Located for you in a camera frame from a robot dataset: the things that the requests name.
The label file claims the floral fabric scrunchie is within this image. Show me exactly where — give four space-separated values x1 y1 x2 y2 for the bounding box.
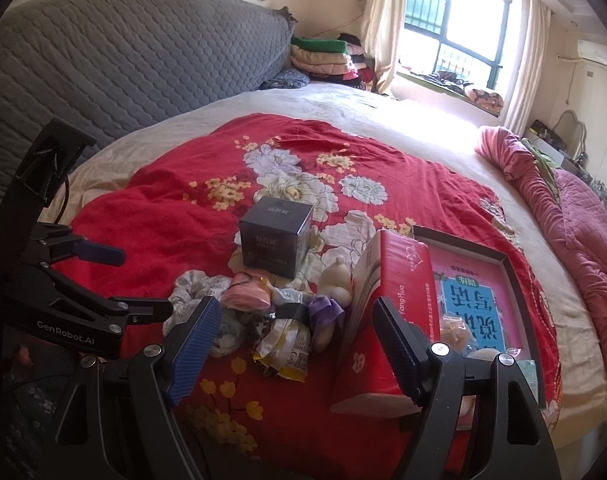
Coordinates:
164 269 234 338

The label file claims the black cable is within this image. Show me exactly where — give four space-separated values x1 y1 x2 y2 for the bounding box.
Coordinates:
54 172 74 226

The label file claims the grey quilted headboard cover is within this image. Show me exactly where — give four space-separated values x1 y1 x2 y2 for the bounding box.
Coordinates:
0 0 297 221

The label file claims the bundle of yellow white sachets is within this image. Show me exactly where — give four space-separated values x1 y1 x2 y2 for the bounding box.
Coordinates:
252 317 314 381

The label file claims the black band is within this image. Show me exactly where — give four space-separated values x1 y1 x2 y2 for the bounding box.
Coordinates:
271 302 314 323

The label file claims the red and white box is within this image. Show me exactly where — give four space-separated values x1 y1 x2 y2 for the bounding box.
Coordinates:
329 229 444 417

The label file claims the stack of folded blankets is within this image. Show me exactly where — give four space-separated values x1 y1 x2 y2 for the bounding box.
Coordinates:
290 32 379 92

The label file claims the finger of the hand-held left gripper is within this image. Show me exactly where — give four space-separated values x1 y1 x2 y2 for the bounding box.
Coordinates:
34 225 124 266
36 266 182 328

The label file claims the pink book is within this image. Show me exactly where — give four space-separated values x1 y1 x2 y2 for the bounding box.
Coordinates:
428 247 527 356

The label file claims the pink packet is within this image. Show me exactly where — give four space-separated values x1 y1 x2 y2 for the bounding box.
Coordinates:
220 272 273 311

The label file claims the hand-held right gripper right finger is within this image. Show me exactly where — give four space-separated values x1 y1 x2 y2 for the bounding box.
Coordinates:
372 296 561 480

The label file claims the white air conditioner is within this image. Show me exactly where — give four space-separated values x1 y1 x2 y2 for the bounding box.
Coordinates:
576 39 607 68

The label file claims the patterned cushion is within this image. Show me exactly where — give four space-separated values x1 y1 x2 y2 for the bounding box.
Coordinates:
463 85 505 113

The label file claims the dark blue box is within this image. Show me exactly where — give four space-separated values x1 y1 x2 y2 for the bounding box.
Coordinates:
238 202 314 281

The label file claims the red floral blanket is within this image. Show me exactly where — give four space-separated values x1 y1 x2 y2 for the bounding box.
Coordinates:
66 112 561 480

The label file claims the leopard print cloth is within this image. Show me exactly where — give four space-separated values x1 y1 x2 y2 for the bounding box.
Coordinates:
248 317 279 356

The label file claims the barred window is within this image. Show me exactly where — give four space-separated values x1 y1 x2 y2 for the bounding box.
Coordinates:
396 0 524 96

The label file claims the white plush toy purple bow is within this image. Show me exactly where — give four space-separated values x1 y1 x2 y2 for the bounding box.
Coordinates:
307 256 357 353

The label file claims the dark clothes pile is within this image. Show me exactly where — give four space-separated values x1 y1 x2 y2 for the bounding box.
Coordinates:
413 70 471 93

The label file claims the pink quilt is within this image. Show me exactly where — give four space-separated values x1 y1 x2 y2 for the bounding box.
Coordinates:
476 127 607 386

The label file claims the green cloth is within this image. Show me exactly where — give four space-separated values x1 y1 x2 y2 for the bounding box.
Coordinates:
526 142 561 201

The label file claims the beige bed sheet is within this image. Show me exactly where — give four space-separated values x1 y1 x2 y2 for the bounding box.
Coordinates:
48 82 607 448

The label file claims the vanity mirror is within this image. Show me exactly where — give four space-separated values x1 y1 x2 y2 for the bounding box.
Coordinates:
553 109 589 161

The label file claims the dark cardboard tray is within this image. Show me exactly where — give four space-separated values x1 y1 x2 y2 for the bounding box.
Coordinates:
411 225 551 411

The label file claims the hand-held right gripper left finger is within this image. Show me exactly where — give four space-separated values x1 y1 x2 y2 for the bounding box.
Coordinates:
48 296 223 480

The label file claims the dark patterned pillow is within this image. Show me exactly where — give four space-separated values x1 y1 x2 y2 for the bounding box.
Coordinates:
261 67 311 92

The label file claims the cream curtain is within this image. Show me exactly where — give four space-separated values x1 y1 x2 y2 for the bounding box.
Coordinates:
503 0 554 133
358 0 409 95

